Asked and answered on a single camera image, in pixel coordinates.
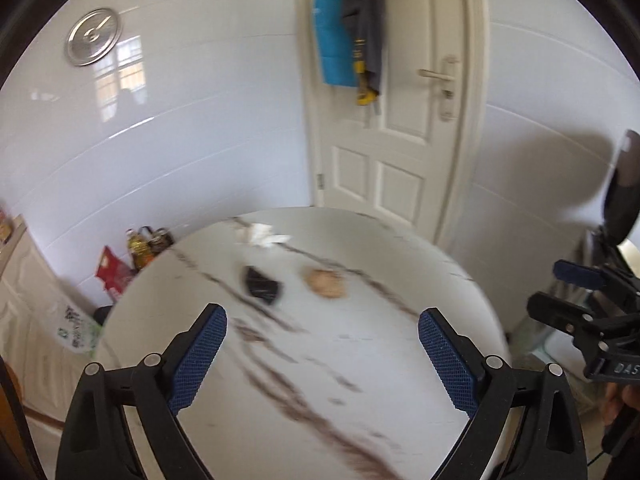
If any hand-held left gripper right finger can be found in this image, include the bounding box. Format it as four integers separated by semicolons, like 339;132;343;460
417;307;587;480

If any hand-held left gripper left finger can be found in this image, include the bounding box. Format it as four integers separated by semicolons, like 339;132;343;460
54;304;228;480

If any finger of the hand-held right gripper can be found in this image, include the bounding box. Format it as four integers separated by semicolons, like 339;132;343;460
526;292;640;356
552;259;640;297

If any black wrapper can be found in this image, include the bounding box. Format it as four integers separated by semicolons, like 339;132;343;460
243;266;285;306

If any white tissue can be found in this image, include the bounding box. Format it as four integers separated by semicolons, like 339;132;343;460
235;222;292;250

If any round brown bun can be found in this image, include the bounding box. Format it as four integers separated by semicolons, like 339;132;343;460
305;267;347;301

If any person's right hand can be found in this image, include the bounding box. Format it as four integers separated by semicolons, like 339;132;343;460
601;382;626;427

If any round white marble table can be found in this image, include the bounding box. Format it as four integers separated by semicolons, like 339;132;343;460
92;206;513;480

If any yellow cooking oil bottle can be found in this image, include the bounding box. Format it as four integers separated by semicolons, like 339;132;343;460
127;230;156;271

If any red plastic bag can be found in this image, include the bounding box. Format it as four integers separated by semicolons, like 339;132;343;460
95;245;137;301

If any dark cooking oil bottle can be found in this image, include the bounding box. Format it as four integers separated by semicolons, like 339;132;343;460
147;226;176;256

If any white green-printed plastic bag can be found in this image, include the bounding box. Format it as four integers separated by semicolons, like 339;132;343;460
47;290;108;356

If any white panel door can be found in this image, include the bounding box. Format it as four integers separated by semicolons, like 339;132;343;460
295;0;488;246

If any grey hanging garment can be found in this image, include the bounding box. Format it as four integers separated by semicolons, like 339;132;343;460
341;0;386;106

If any white door handle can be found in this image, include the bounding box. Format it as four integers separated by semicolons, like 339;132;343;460
417;55;461;122

